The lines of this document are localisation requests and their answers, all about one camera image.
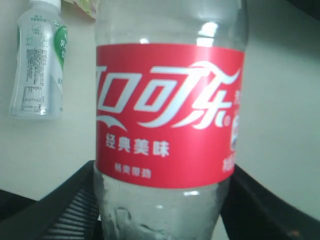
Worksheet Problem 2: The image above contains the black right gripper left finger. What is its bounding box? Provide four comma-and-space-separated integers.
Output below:
0, 160, 99, 240

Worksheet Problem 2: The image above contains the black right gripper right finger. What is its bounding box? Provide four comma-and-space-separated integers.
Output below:
221, 165, 320, 240

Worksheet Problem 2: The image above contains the clear cola bottle red label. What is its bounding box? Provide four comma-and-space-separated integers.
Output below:
94, 0, 248, 240

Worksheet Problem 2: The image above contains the green white label bottle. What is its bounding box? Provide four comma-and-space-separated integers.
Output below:
9, 0, 68, 120

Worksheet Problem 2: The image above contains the yellow bottle red cap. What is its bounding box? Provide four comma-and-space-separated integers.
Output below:
64, 0, 100, 20

